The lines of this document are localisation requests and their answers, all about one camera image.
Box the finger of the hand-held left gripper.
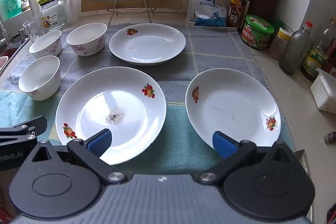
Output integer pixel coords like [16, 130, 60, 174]
[0, 115, 48, 141]

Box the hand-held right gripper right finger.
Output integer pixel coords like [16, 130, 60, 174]
[197, 131, 292, 185]

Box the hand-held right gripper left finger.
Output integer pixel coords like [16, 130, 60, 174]
[31, 129, 127, 185]

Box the large white fruit-print plate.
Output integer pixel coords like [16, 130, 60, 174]
[55, 66, 167, 166]

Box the large white pink-flower bowl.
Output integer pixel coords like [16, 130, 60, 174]
[66, 23, 107, 57]

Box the steel sink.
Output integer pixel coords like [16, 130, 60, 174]
[0, 35, 30, 77]

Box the grey and teal plaid towel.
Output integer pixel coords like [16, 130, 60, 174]
[0, 22, 296, 175]

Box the clear glass mug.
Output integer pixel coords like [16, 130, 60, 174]
[22, 17, 45, 42]

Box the dark metal object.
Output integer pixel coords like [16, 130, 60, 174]
[324, 132, 336, 145]

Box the glass jar with dark lid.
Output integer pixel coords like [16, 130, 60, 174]
[38, 0, 69, 30]

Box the yellow-lid spice jar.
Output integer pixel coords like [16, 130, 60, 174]
[268, 28, 292, 61]

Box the white plastic box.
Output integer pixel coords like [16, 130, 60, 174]
[310, 68, 336, 114]

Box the green-lid sauce jar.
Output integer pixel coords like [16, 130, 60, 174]
[241, 14, 275, 51]

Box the glass bottle with red cap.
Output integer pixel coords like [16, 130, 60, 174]
[279, 21, 314, 75]

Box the yellow-label oil bottle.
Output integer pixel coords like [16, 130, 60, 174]
[301, 17, 336, 82]

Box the dark green container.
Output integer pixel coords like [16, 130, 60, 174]
[272, 19, 286, 38]

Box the white and blue salt bag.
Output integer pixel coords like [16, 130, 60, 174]
[185, 0, 227, 28]

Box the steel wire rack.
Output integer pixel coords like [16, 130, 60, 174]
[107, 0, 158, 26]

